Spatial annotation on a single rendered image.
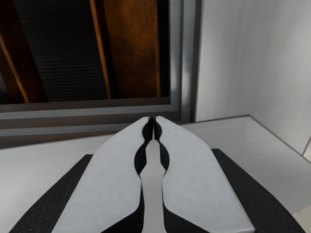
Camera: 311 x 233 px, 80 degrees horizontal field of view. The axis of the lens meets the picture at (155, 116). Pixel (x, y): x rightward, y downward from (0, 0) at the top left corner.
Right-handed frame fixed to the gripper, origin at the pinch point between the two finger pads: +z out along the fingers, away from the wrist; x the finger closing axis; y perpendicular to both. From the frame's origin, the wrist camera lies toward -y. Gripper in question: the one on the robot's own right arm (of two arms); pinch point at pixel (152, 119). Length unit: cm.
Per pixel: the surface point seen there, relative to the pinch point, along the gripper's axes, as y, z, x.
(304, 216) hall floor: 159, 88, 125
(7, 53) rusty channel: -2.3, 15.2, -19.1
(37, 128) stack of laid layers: 1.9, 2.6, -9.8
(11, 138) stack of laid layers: 2.5, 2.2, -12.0
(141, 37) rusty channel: -2.9, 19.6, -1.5
